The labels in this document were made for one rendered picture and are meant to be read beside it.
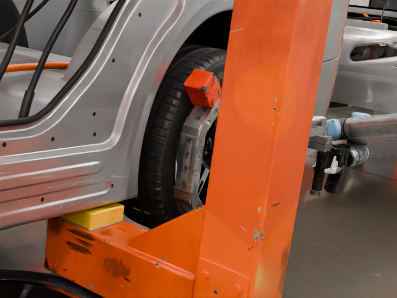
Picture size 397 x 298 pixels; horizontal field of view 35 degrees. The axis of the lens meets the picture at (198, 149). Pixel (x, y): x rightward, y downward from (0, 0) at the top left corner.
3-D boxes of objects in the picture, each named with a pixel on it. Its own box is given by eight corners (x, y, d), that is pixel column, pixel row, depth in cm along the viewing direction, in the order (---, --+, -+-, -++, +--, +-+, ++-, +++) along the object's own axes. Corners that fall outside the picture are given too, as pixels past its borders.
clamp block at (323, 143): (306, 144, 217) (309, 129, 216) (331, 151, 212) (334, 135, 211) (299, 146, 213) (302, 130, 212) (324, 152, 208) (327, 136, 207)
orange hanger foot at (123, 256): (84, 254, 196) (95, 146, 189) (223, 318, 167) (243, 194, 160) (42, 268, 183) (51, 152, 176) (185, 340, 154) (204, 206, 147)
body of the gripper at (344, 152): (322, 145, 219) (337, 142, 229) (318, 169, 221) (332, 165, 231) (343, 150, 215) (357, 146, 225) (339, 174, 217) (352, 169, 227)
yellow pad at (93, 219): (90, 208, 191) (92, 192, 190) (124, 222, 183) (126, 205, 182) (55, 216, 180) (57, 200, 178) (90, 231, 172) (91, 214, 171)
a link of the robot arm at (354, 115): (359, 116, 225) (353, 146, 227) (377, 116, 232) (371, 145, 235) (341, 111, 231) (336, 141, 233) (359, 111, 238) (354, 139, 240)
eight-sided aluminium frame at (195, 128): (256, 213, 241) (278, 70, 229) (270, 218, 237) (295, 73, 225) (165, 245, 197) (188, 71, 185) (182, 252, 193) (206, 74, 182)
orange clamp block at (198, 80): (203, 88, 196) (194, 67, 189) (224, 93, 191) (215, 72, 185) (191, 104, 193) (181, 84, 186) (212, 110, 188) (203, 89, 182)
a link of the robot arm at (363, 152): (352, 139, 242) (348, 161, 243) (341, 142, 233) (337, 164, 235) (372, 143, 237) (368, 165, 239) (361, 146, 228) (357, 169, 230)
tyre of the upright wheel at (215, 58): (101, 54, 191) (101, 250, 213) (161, 67, 178) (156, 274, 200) (225, 32, 241) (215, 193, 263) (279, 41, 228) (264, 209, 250)
